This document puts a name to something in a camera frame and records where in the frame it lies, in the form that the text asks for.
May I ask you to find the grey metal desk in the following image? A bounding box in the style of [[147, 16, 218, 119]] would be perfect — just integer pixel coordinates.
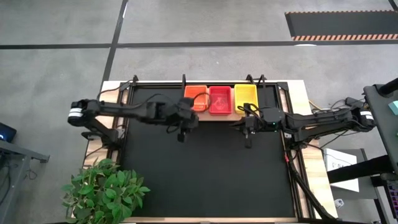
[[0, 139, 50, 224]]

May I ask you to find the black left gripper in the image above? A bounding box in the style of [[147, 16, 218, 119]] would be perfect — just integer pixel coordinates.
[[175, 98, 208, 143]]

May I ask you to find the wooden shelf board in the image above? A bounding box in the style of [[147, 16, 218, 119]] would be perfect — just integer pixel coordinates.
[[183, 83, 264, 122]]

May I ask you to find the black cable conduit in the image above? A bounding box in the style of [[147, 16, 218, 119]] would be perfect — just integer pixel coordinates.
[[284, 146, 338, 222]]

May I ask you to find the hazard-striped black floor mat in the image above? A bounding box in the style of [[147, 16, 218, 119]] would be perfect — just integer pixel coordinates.
[[285, 10, 398, 42]]

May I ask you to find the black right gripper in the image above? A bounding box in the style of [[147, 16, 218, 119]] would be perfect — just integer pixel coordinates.
[[229, 115, 262, 149]]

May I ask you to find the black power brick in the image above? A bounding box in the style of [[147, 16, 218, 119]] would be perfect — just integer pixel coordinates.
[[345, 96, 363, 108]]

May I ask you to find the orange plastic basket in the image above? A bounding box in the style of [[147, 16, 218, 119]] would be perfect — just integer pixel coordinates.
[[183, 85, 209, 113]]

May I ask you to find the yellow plastic basket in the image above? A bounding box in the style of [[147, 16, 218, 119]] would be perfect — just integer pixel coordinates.
[[233, 83, 259, 115]]

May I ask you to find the dark grey side table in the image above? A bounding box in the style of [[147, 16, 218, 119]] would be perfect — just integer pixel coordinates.
[[363, 83, 398, 175]]

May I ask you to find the black device with blue light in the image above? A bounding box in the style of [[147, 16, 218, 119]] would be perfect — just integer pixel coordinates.
[[0, 121, 18, 144]]

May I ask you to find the black stand beam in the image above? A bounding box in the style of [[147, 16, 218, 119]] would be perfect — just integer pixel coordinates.
[[326, 154, 398, 184]]

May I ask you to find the black table mat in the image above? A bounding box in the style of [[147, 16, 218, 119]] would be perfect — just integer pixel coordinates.
[[119, 83, 297, 218]]

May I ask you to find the red plastic basket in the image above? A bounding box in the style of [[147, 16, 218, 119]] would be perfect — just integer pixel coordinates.
[[208, 86, 233, 116]]

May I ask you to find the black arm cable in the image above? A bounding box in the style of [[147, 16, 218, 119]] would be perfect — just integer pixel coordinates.
[[96, 81, 134, 102]]

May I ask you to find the black shelf bracket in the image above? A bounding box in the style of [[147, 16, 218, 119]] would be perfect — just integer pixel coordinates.
[[245, 73, 269, 90]]

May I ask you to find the green potted plant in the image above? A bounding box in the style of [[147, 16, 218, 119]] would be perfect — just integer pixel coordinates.
[[61, 157, 151, 224]]

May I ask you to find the black stand pole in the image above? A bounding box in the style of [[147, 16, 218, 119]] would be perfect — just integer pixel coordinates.
[[377, 77, 398, 96]]

